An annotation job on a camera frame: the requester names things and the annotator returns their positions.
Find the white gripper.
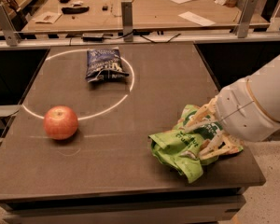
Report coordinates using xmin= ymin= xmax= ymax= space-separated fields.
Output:
xmin=180 ymin=77 xmax=279 ymax=161

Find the green rice chip bag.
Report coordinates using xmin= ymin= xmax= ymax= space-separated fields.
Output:
xmin=149 ymin=105 xmax=244 ymax=183

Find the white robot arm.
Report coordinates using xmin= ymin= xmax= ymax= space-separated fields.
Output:
xmin=184 ymin=55 xmax=280 ymax=160

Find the blue chip bag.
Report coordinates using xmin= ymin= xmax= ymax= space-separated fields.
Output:
xmin=85 ymin=48 xmax=129 ymax=82

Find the white paper sheet small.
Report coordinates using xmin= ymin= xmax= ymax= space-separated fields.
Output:
xmin=179 ymin=11 xmax=215 ymax=27

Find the red apple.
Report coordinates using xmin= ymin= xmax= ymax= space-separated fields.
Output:
xmin=43 ymin=105 xmax=78 ymax=140

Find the black power adapter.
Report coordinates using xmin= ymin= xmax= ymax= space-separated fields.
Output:
xmin=82 ymin=33 xmax=104 ymax=42

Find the black tool on bench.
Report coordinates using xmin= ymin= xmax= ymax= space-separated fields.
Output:
xmin=62 ymin=0 xmax=90 ymax=15

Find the paper card on bench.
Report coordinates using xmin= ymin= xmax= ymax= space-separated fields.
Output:
xmin=33 ymin=11 xmax=62 ymax=24

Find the grey metal post right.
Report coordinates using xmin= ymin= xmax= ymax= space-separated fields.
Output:
xmin=234 ymin=0 xmax=258 ymax=38

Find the grey metal post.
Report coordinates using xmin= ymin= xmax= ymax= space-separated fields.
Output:
xmin=0 ymin=5 xmax=21 ymax=47
xmin=234 ymin=0 xmax=258 ymax=38
xmin=121 ymin=1 xmax=133 ymax=42

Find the black cable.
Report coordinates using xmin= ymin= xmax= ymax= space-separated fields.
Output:
xmin=103 ymin=29 xmax=182 ymax=44

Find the grey metal post middle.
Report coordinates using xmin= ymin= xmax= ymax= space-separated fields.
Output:
xmin=121 ymin=1 xmax=133 ymax=42

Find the grey metal post left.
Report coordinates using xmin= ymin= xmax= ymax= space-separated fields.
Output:
xmin=0 ymin=5 xmax=21 ymax=47

